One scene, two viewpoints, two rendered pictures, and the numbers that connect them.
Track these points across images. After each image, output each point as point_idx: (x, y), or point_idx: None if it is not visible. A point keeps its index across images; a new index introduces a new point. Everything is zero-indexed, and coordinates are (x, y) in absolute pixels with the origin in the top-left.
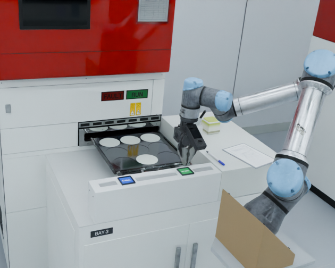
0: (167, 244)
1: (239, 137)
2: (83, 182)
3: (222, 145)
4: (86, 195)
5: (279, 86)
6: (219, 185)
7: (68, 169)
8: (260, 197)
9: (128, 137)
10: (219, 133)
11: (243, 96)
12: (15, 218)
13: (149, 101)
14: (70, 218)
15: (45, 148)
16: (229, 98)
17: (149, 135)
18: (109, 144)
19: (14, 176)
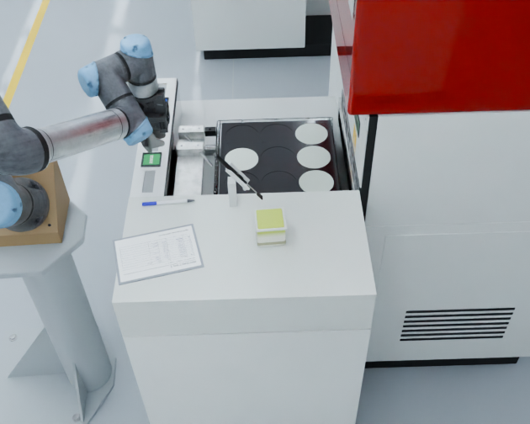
0: None
1: (230, 272)
2: (246, 117)
3: (209, 232)
4: (213, 115)
5: (58, 124)
6: None
7: (283, 110)
8: (20, 183)
9: (321, 156)
10: (257, 247)
11: (103, 112)
12: None
13: (358, 147)
14: None
15: (336, 88)
16: (79, 75)
17: (326, 182)
18: (302, 131)
19: (330, 92)
